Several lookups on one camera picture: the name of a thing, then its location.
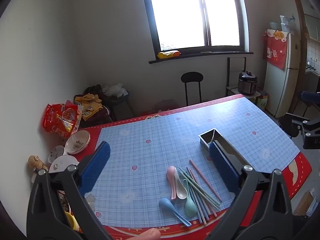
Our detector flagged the white fridge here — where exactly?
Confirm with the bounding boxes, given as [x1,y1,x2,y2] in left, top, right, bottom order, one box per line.
[264,30,300,119]

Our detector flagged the beige bottle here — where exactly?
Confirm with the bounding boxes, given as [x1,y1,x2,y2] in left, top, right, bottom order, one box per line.
[28,155,49,174]

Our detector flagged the silver rice cooker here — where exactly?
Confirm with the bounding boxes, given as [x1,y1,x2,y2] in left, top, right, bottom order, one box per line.
[237,71,258,96]

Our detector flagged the yellow lid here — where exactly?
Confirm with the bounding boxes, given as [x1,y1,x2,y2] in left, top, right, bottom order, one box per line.
[64,211,79,230]

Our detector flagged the plain white bowl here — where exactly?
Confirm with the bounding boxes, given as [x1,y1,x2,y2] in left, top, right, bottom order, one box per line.
[49,155,79,173]

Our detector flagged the cardboard box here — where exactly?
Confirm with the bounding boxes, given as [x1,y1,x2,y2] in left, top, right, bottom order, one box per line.
[292,187,317,217]

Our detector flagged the blue plaid tablecloth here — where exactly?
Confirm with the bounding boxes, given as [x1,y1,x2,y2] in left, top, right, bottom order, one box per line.
[72,94,313,240]

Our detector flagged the patterned ceramic bowl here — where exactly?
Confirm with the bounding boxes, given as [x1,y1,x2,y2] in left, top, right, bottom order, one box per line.
[65,130,90,155]

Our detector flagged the clear plastic containers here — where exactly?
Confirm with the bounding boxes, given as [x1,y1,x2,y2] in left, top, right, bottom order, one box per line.
[280,16,296,33]

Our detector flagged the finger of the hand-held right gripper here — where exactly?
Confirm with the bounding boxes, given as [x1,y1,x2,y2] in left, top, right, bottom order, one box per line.
[297,91,320,105]
[285,112,320,132]

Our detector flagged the dark framed window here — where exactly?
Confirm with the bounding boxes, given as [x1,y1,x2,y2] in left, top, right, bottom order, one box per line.
[140,0,250,55]

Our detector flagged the small white table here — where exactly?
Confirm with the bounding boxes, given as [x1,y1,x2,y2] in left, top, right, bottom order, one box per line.
[226,86,261,100]

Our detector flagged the bundle of pastel chopsticks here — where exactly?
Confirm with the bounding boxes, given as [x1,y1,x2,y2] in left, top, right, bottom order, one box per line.
[178,159,222,225]

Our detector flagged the green spoon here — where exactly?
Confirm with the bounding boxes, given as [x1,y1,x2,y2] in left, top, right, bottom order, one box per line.
[180,179,198,217]

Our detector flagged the small patterned bowl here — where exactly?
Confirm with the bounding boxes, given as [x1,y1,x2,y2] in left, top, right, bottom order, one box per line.
[48,145,66,164]

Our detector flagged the white plastic bag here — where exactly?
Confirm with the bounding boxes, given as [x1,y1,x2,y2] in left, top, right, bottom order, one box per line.
[102,83,129,98]

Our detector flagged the pink spoon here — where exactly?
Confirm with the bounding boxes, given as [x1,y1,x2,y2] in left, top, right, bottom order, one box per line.
[167,166,178,200]

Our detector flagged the black round stool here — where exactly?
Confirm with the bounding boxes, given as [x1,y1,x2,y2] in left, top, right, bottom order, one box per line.
[181,72,203,107]

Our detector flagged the metal utensil box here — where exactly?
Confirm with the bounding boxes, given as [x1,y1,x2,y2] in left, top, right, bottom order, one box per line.
[198,128,227,153]

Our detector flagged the blue spoon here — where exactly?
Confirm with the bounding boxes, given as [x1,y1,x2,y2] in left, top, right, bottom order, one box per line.
[159,198,192,227]

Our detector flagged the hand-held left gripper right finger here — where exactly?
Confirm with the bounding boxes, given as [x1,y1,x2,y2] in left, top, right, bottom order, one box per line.
[209,140,293,240]

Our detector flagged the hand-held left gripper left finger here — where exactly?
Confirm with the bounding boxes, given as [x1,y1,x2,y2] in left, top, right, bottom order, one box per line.
[26,141,113,240]

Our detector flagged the red snack bag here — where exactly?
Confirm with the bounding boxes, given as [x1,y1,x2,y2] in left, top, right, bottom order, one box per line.
[42,100,84,138]

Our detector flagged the white spoon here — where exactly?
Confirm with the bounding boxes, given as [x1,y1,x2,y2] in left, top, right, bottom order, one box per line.
[174,167,188,200]

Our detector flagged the colourful printed box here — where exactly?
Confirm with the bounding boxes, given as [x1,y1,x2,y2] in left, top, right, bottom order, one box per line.
[252,90,269,111]

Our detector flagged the wooden door frame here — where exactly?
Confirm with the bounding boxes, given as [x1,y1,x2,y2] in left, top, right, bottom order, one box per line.
[291,0,310,80]

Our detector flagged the red printed cloth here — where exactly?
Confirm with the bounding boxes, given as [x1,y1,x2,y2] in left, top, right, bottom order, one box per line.
[262,29,287,70]

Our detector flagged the yellow snack packet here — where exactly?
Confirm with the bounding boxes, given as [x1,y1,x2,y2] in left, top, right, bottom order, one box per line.
[157,51,181,59]

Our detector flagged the person's left hand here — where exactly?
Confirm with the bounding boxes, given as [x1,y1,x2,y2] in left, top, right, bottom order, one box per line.
[134,229,161,240]

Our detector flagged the yellow clothes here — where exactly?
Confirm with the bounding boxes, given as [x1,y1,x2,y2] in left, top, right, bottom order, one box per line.
[74,93,103,120]

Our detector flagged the black round chair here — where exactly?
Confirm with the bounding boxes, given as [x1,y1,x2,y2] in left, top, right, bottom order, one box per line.
[278,116,300,139]

